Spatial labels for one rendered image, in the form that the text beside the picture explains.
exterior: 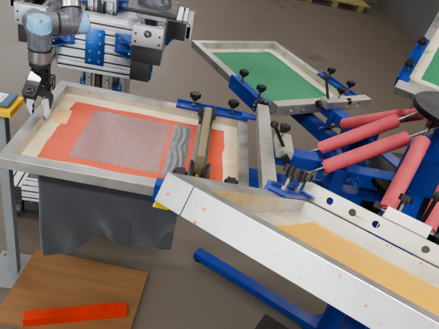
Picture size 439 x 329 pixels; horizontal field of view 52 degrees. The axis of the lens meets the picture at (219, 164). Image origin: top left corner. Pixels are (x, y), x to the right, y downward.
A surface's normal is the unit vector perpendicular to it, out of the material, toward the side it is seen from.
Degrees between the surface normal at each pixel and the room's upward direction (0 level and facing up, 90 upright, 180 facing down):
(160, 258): 0
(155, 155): 1
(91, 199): 93
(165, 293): 0
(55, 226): 96
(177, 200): 58
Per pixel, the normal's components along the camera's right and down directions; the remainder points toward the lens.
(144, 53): 0.00, 0.57
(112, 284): 0.19, -0.81
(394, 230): -0.35, -0.10
